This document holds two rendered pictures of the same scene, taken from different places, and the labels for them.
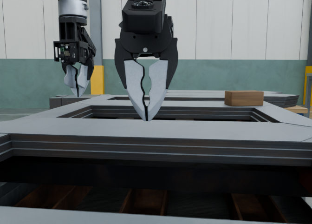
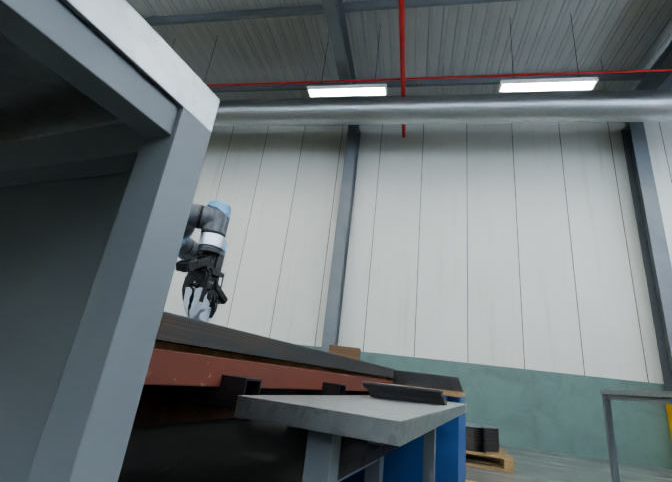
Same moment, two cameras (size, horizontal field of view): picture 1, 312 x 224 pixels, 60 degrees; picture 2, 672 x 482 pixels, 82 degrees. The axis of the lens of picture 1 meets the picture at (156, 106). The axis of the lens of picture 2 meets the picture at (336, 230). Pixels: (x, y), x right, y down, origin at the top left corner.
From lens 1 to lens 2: 0.92 m
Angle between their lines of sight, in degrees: 33
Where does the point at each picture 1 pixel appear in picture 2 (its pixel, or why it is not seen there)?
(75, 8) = not seen: hidden behind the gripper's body
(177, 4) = (441, 286)
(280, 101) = (428, 379)
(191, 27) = (461, 317)
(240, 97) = (337, 350)
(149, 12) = (183, 263)
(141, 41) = (194, 278)
